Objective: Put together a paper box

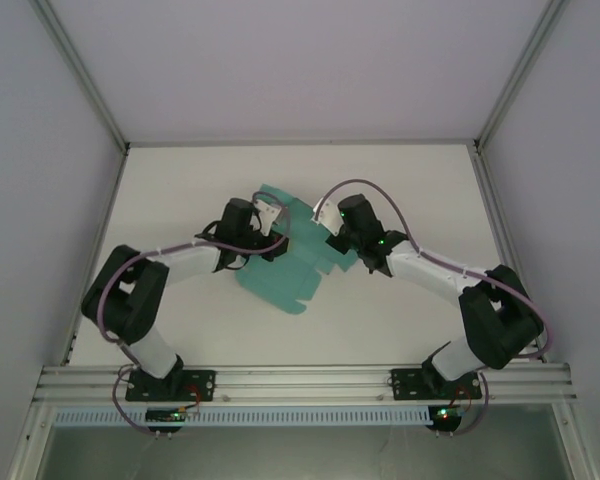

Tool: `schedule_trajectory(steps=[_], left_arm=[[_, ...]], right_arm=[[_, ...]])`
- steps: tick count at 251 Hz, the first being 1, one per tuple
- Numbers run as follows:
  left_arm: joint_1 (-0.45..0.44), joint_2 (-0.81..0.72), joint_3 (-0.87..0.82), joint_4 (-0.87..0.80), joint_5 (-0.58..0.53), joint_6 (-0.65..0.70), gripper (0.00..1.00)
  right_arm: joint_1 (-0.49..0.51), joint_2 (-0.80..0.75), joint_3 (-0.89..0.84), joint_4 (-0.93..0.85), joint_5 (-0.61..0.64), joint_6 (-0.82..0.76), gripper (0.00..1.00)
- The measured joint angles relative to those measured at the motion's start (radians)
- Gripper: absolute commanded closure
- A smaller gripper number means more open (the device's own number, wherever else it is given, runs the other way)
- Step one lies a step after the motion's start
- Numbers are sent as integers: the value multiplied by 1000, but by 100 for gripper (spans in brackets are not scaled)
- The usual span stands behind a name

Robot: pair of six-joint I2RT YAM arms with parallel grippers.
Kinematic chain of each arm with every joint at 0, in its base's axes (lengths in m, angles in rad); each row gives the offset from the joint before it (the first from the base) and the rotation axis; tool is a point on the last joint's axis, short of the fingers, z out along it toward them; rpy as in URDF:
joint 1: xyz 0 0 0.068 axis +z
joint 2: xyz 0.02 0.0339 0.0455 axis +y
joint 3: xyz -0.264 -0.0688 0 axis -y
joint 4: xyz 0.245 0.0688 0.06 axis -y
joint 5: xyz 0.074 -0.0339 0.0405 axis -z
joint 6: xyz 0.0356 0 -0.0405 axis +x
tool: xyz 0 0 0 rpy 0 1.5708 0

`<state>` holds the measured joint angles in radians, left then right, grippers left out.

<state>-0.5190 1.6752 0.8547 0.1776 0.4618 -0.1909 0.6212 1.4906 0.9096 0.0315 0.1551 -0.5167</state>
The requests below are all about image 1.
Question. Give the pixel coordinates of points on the right aluminium frame post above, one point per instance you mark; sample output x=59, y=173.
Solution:
x=520, y=70

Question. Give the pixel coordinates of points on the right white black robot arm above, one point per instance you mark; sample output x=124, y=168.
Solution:
x=430, y=270

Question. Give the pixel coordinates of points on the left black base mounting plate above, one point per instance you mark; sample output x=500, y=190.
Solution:
x=202, y=382

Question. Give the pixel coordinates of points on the aluminium table edge rail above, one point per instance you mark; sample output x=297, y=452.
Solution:
x=490, y=200
x=100, y=240

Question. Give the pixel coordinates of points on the left aluminium table edge rail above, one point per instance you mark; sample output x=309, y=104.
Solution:
x=100, y=240

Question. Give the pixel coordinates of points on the teal paper box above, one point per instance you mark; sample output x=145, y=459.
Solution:
x=275, y=285

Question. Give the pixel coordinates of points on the green circuit board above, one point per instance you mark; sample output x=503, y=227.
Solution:
x=445, y=414
x=167, y=415

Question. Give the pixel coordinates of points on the aluminium frame post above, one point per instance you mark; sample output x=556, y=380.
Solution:
x=520, y=70
x=80, y=70

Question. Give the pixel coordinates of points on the left green circuit board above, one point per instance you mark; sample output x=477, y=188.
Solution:
x=167, y=415

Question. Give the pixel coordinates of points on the right green circuit board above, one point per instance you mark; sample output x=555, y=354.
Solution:
x=445, y=414

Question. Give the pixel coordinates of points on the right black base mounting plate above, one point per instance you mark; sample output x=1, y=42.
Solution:
x=405, y=382

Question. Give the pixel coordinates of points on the aluminium mounting rail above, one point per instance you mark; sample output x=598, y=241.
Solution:
x=300, y=382

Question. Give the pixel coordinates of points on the right aluminium table edge rail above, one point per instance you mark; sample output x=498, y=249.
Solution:
x=490, y=200

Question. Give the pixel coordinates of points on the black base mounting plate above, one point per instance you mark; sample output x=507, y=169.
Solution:
x=405, y=382
x=202, y=382

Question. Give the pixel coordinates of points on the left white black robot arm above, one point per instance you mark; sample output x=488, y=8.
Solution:
x=190, y=262

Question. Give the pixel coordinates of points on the left aluminium frame post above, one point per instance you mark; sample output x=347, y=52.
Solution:
x=80, y=70

